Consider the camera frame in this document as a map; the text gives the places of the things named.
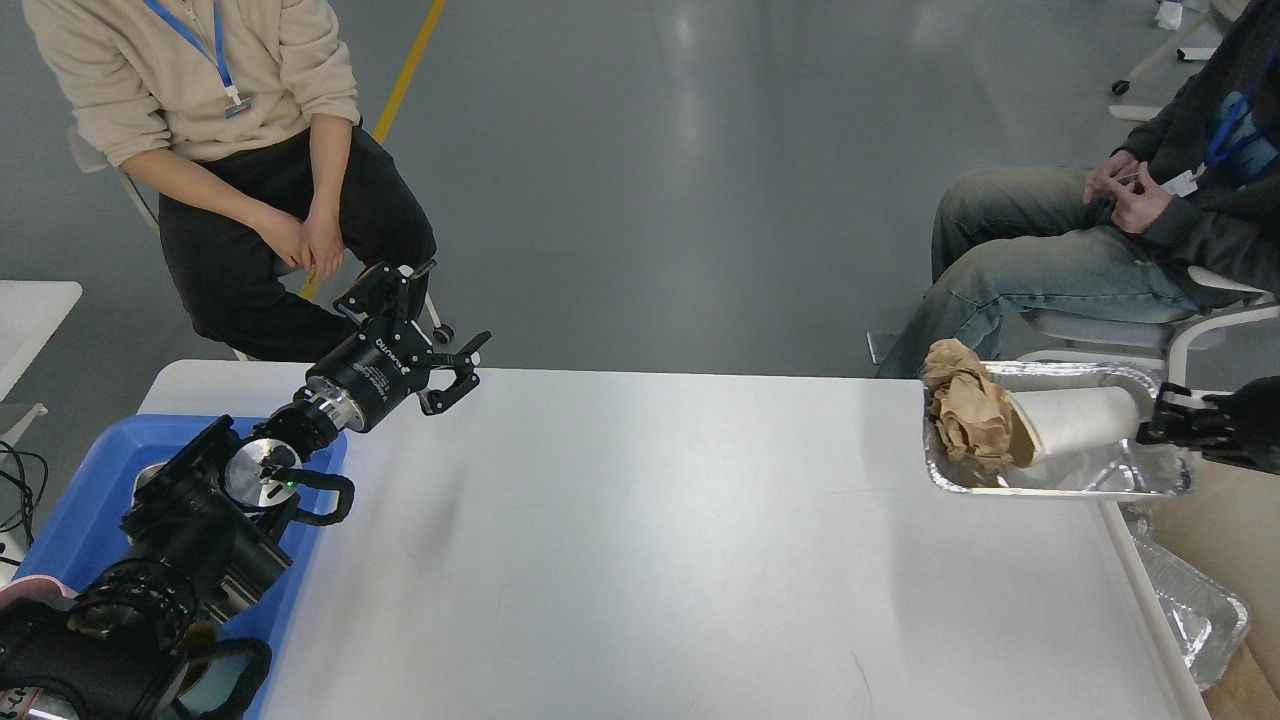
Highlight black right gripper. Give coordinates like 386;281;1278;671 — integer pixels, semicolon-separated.
1135;380;1279;475

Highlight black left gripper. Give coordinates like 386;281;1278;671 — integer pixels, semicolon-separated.
305;259;492;433

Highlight aluminium foil tray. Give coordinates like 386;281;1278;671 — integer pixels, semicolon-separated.
923;361;1194;501

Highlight white paper cup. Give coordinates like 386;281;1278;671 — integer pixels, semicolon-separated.
1009;387;1140;468

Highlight brown paper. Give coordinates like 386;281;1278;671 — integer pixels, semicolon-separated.
923;338;1012;471

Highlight square stainless steel tray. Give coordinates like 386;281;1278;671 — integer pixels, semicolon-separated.
131;462;165;503

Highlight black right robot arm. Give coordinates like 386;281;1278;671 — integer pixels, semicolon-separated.
1135;375;1279;475

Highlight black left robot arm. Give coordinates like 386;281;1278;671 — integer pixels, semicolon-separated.
3;261;489;719

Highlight white chair of right person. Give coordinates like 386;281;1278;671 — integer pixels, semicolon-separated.
1018;266;1277;388

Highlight foil tray in bin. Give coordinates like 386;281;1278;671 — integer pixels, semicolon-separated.
1119;503;1251;691

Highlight person in dark hoodie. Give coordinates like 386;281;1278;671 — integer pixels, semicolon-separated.
876;1;1279;379

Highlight person in beige sweater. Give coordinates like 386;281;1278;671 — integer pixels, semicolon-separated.
22;1;436;363

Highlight metal floor plate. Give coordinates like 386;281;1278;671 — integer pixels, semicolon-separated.
867;331;899;366

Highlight blue plastic tray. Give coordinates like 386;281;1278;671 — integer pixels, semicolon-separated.
17;415;346;719

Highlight white side table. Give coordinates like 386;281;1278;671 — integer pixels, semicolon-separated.
1;281;83;398

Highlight white chair base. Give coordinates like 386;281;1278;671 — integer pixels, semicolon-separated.
1110;1;1249;97

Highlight pink ribbed mug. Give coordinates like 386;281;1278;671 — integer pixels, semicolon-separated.
0;575;78;612

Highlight black cables at left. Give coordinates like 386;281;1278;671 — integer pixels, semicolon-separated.
0;439;49;571

